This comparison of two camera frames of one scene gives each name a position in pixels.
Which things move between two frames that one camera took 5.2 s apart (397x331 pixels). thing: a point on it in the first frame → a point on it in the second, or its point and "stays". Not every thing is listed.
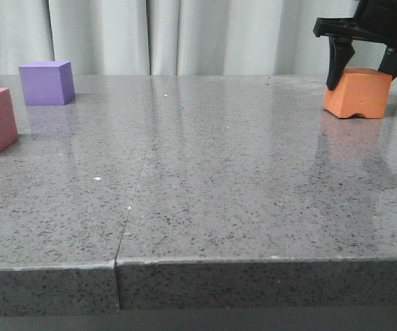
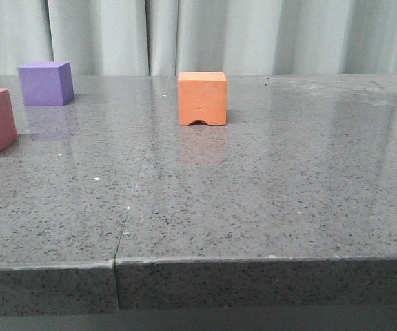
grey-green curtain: x=164 y=36 stays
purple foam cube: x=47 y=82 stays
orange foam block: x=360 y=90 → x=202 y=96
